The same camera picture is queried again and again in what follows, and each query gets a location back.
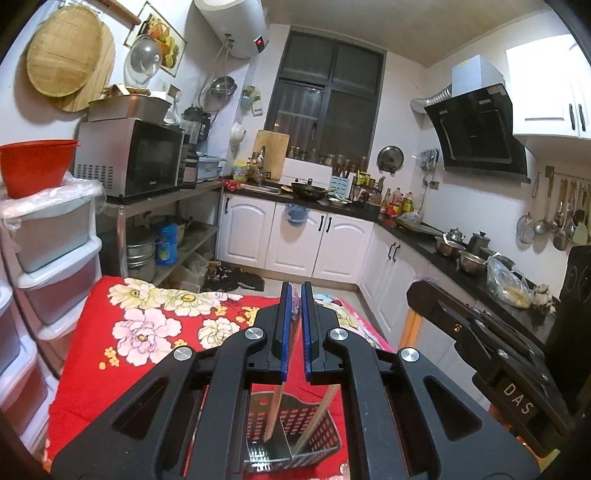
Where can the hanging steel pot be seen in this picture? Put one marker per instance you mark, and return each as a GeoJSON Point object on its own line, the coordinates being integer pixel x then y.
{"type": "Point", "coordinates": [224, 87]}

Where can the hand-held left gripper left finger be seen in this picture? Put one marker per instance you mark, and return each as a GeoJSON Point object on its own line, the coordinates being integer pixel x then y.
{"type": "Point", "coordinates": [286, 332]}

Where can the black blender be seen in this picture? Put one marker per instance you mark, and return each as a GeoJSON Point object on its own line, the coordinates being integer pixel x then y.
{"type": "Point", "coordinates": [196, 127]}

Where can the yellow jar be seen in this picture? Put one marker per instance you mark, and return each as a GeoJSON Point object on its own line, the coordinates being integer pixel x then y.
{"type": "Point", "coordinates": [240, 170]}

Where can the fruit wall poster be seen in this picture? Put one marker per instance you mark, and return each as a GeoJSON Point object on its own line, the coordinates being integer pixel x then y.
{"type": "Point", "coordinates": [173, 50]}

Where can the blue hanging bin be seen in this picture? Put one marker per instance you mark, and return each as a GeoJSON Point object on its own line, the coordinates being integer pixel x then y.
{"type": "Point", "coordinates": [297, 216]}

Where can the grey perforated utensil basket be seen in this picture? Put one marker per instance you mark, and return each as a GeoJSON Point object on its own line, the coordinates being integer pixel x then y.
{"type": "Point", "coordinates": [298, 422]}

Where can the row of glass jars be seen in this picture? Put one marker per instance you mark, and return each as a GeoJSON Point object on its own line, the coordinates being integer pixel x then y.
{"type": "Point", "coordinates": [323, 159]}

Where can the blue knife holder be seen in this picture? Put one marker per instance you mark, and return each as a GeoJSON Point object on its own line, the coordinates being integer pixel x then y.
{"type": "Point", "coordinates": [342, 182]}

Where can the round wooden board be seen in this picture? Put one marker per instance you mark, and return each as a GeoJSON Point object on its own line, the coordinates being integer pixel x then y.
{"type": "Point", "coordinates": [99, 87]}

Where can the wooden chopstick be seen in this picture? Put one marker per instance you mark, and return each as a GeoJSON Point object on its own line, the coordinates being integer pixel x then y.
{"type": "Point", "coordinates": [273, 415]}
{"type": "Point", "coordinates": [315, 422]}

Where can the white hanging teapot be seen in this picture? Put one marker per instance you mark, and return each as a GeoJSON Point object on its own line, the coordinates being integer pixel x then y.
{"type": "Point", "coordinates": [238, 134]}

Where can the white plastic drawer tower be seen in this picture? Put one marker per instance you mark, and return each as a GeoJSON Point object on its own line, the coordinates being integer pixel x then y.
{"type": "Point", "coordinates": [18, 369]}
{"type": "Point", "coordinates": [55, 249]}

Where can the white base cabinets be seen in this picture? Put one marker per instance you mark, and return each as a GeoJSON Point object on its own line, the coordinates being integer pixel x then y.
{"type": "Point", "coordinates": [341, 249]}

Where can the steel pot lid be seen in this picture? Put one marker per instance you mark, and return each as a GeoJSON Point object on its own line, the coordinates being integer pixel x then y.
{"type": "Point", "coordinates": [391, 159]}

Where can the black wok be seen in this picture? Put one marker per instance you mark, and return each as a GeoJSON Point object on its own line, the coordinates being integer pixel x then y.
{"type": "Point", "coordinates": [307, 191]}

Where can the garlic bulbs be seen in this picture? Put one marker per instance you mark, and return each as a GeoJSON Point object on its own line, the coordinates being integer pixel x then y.
{"type": "Point", "coordinates": [545, 295]}

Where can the steel tray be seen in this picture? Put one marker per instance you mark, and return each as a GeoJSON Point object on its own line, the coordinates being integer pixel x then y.
{"type": "Point", "coordinates": [129, 108]}

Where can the steel bowl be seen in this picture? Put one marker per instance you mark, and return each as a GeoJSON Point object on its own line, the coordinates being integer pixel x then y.
{"type": "Point", "coordinates": [449, 248]}
{"type": "Point", "coordinates": [472, 262]}

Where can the wooden cutting board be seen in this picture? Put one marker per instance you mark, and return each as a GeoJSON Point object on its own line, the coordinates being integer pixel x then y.
{"type": "Point", "coordinates": [274, 154]}

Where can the blue plastic container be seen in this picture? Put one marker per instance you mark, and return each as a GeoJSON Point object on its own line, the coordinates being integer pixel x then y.
{"type": "Point", "coordinates": [166, 247]}

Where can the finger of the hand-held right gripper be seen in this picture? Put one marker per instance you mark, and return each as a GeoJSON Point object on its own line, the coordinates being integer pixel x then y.
{"type": "Point", "coordinates": [443, 314]}

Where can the white water heater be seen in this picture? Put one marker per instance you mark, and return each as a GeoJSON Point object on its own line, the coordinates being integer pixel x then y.
{"type": "Point", "coordinates": [235, 27]}

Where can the white wall cabinet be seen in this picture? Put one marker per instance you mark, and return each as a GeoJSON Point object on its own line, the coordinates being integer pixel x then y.
{"type": "Point", "coordinates": [545, 92]}

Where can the steel steamer pot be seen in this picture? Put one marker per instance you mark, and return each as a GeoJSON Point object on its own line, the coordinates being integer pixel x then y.
{"type": "Point", "coordinates": [141, 258]}

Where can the round bamboo tray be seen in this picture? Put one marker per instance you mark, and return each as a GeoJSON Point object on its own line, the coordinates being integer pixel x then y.
{"type": "Point", "coordinates": [62, 50]}

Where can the red plastic basin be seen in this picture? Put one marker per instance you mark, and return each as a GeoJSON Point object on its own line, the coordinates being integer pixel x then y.
{"type": "Point", "coordinates": [34, 166]}

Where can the glass pot lid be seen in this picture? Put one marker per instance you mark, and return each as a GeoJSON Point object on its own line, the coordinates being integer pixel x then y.
{"type": "Point", "coordinates": [145, 57]}

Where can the silver exhaust duct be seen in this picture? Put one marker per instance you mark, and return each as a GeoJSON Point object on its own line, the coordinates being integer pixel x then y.
{"type": "Point", "coordinates": [434, 99]}

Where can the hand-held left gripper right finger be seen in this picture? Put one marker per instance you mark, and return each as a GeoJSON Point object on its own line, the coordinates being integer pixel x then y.
{"type": "Point", "coordinates": [307, 332]}

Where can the white dish box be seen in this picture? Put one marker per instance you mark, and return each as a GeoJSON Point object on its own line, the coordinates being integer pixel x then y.
{"type": "Point", "coordinates": [304, 170]}

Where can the group of sauce bottles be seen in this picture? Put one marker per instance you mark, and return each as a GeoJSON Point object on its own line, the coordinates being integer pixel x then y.
{"type": "Point", "coordinates": [397, 203]}

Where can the dark slippers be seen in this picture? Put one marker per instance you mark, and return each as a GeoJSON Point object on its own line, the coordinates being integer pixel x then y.
{"type": "Point", "coordinates": [233, 278]}

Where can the silver microwave oven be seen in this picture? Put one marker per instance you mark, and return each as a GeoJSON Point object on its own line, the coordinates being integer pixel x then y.
{"type": "Point", "coordinates": [134, 159]}

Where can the steel kettle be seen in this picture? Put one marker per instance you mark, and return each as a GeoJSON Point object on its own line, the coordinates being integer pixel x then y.
{"type": "Point", "coordinates": [479, 241]}
{"type": "Point", "coordinates": [456, 235]}

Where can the clear plastic food bag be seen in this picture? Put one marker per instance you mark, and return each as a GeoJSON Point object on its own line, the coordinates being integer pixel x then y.
{"type": "Point", "coordinates": [508, 284]}

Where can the dark framed window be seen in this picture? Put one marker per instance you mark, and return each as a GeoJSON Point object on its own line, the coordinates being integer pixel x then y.
{"type": "Point", "coordinates": [323, 97]}

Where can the black range hood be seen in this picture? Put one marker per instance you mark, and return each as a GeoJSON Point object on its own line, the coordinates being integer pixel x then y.
{"type": "Point", "coordinates": [480, 129]}

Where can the wooden rolling pin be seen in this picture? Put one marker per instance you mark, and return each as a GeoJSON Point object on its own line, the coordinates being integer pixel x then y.
{"type": "Point", "coordinates": [122, 13]}

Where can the red floral blanket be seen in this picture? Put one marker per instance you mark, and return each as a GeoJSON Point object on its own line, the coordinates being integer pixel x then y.
{"type": "Point", "coordinates": [152, 332]}

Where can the steel shelf rack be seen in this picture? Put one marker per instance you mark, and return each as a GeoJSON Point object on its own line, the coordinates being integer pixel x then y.
{"type": "Point", "coordinates": [194, 217]}

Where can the row of hanging ladles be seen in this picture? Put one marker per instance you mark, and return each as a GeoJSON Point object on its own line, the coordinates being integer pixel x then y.
{"type": "Point", "coordinates": [558, 217]}

